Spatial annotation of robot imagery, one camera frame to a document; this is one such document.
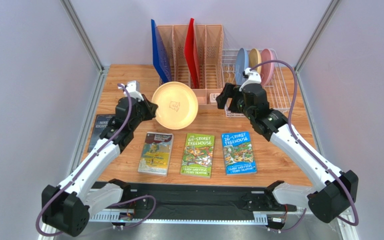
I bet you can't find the white wire dish rack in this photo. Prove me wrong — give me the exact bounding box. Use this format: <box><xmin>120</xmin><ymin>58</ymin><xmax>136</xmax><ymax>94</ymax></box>
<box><xmin>221</xmin><ymin>48</ymin><xmax>292</xmax><ymax>113</ymax></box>

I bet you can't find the red folder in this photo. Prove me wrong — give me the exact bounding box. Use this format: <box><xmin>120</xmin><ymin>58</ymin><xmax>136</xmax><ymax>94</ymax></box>
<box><xmin>184</xmin><ymin>18</ymin><xmax>200</xmax><ymax>89</ymax></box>

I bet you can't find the yellow plate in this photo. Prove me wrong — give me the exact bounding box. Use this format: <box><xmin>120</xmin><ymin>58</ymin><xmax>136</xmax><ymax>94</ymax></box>
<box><xmin>248</xmin><ymin>48</ymin><xmax>262</xmax><ymax>68</ymax></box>
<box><xmin>151</xmin><ymin>81</ymin><xmax>199</xmax><ymax>130</ymax></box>

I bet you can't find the dark blue book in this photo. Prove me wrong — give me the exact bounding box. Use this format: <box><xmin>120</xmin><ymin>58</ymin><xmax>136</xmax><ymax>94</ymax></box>
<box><xmin>87</xmin><ymin>114</ymin><xmax>115</xmax><ymax>153</ymax></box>

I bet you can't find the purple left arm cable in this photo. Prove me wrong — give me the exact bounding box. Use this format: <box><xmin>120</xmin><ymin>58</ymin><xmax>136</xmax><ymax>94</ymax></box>
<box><xmin>34</xmin><ymin>83</ymin><xmax>158</xmax><ymax>238</ymax></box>

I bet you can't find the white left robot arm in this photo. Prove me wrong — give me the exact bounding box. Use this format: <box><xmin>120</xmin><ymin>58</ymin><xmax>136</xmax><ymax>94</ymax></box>
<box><xmin>35</xmin><ymin>94</ymin><xmax>158</xmax><ymax>237</ymax></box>

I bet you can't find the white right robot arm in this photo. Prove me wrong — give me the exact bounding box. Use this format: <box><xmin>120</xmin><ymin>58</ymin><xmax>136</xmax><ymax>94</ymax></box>
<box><xmin>216</xmin><ymin>83</ymin><xmax>359</xmax><ymax>226</ymax></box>

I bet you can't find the blue treehouse book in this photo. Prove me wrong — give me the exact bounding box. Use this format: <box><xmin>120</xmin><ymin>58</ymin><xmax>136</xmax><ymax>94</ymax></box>
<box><xmin>221</xmin><ymin>131</ymin><xmax>257</xmax><ymax>176</ymax></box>

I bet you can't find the brown yellow illustrated book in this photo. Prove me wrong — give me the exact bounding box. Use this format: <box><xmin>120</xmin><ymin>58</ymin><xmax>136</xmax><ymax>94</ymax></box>
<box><xmin>137</xmin><ymin>132</ymin><xmax>174</xmax><ymax>176</ymax></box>

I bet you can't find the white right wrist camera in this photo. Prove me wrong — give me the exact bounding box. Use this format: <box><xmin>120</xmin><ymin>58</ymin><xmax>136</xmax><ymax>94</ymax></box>
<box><xmin>239</xmin><ymin>67</ymin><xmax>262</xmax><ymax>92</ymax></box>

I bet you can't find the blue folder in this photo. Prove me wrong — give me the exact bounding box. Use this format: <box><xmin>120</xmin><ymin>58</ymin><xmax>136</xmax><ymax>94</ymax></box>
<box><xmin>150</xmin><ymin>19</ymin><xmax>172</xmax><ymax>84</ymax></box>

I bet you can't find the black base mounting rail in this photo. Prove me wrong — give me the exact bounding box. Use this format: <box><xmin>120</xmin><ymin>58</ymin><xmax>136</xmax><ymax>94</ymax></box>
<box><xmin>92</xmin><ymin>181</ymin><xmax>298</xmax><ymax>221</ymax></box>

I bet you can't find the pink plastic file organizer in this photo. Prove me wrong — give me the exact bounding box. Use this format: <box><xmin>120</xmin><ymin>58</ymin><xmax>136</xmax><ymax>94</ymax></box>
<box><xmin>157</xmin><ymin>24</ymin><xmax>224</xmax><ymax>110</ymax></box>

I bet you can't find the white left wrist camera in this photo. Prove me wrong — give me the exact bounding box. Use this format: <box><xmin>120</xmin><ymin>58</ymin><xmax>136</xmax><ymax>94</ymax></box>
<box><xmin>118</xmin><ymin>80</ymin><xmax>145</xmax><ymax>102</ymax></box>

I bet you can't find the pink plate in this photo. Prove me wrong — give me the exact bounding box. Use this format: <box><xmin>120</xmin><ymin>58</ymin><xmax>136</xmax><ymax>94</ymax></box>
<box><xmin>260</xmin><ymin>48</ymin><xmax>275</xmax><ymax>86</ymax></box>

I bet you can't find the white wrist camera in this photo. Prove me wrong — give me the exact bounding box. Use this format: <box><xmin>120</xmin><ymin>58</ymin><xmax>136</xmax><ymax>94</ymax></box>
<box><xmin>239</xmin><ymin>67</ymin><xmax>262</xmax><ymax>92</ymax></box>
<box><xmin>118</xmin><ymin>80</ymin><xmax>145</xmax><ymax>102</ymax></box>

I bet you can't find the small white pink cube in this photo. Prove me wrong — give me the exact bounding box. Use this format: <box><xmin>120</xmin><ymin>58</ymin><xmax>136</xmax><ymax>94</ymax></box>
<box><xmin>209</xmin><ymin>92</ymin><xmax>220</xmax><ymax>105</ymax></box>

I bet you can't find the blue plate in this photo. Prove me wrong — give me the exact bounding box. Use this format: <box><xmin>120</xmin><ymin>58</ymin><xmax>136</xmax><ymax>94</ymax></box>
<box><xmin>234</xmin><ymin>48</ymin><xmax>249</xmax><ymax>85</ymax></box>

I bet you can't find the green treehouse book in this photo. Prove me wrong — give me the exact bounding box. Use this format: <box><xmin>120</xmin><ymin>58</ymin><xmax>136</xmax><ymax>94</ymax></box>
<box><xmin>180</xmin><ymin>133</ymin><xmax>215</xmax><ymax>179</ymax></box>

